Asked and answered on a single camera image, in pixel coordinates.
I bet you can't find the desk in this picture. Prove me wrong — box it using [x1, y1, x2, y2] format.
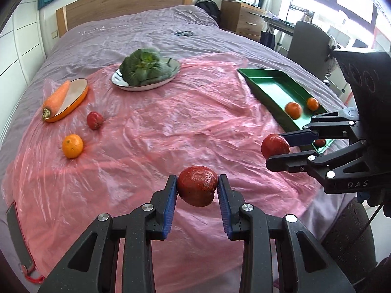
[261, 14, 297, 35]

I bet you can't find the dark shopping bag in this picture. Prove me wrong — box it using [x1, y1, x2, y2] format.
[260, 27, 276, 49]

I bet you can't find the black mesh chair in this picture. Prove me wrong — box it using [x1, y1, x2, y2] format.
[321, 197, 377, 283]

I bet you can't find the red phone strap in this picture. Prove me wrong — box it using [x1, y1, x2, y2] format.
[21, 264, 45, 283]

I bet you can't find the white wardrobe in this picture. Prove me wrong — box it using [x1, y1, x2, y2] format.
[0, 6, 46, 138]

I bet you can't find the carrot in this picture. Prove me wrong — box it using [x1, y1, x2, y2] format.
[42, 80, 71, 121]

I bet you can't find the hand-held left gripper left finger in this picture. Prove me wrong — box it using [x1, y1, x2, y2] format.
[37, 175, 179, 293]

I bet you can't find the black smartphone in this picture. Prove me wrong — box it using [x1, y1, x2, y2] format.
[6, 201, 35, 271]

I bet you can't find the purple bed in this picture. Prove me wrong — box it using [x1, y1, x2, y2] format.
[0, 4, 355, 293]

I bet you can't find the grey office chair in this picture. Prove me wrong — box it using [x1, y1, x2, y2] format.
[287, 21, 333, 80]

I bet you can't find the wooden headboard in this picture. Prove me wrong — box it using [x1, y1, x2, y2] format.
[56, 0, 194, 37]

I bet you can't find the green rectangular tray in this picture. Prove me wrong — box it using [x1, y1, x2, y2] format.
[238, 68, 335, 155]

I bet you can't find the person's right hand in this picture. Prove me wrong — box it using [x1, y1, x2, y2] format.
[357, 190, 391, 217]

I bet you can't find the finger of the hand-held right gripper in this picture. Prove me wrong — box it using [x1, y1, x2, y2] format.
[265, 140, 368, 184]
[279, 107, 363, 147]

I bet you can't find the green leafy vegetable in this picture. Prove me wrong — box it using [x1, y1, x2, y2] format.
[119, 48, 179, 86]

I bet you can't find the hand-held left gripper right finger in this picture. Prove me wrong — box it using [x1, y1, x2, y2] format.
[217, 174, 356, 293]

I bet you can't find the black backpack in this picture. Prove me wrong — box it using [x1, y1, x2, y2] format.
[195, 0, 222, 26]

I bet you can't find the white enamel plate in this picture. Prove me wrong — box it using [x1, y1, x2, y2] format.
[111, 57, 181, 91]

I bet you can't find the pink plastic sheet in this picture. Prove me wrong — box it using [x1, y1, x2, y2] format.
[1, 52, 321, 278]

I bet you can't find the orange oval plate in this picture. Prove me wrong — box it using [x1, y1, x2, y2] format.
[46, 78, 90, 123]

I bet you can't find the wooden drawer cabinet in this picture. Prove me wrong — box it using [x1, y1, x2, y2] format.
[220, 0, 268, 42]

